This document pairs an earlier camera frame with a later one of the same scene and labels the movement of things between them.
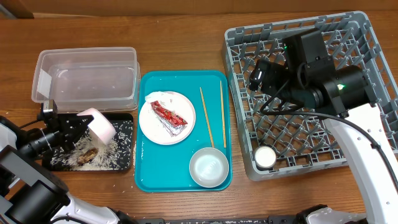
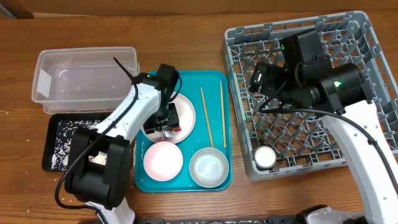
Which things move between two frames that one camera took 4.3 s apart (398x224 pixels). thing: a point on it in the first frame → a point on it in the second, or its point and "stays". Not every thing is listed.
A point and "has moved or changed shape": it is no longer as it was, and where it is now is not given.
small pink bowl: x=100 y=127 has moved or changed shape
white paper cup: x=265 y=157 stays
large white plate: x=153 y=128 stays
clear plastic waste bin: x=79 y=78 stays
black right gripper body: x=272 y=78 stays
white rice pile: x=68 y=158 has moved or changed shape
